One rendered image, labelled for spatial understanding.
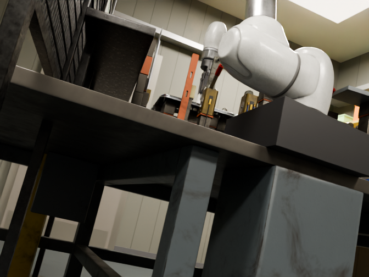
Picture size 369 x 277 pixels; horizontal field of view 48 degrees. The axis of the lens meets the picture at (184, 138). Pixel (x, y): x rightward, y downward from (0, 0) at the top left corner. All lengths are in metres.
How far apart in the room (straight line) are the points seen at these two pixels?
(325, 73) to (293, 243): 0.53
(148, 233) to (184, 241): 3.36
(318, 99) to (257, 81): 0.20
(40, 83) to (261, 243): 0.64
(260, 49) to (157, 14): 3.63
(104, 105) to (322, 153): 0.57
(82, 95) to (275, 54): 0.57
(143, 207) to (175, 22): 2.08
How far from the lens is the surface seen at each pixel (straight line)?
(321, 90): 1.31
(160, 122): 0.97
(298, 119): 1.11
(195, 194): 1.04
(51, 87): 0.94
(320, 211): 1.17
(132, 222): 4.33
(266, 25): 1.28
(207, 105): 1.79
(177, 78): 4.62
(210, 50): 2.04
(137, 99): 1.75
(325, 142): 1.15
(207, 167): 1.05
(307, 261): 1.16
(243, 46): 1.19
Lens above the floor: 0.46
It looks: 12 degrees up
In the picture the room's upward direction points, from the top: 13 degrees clockwise
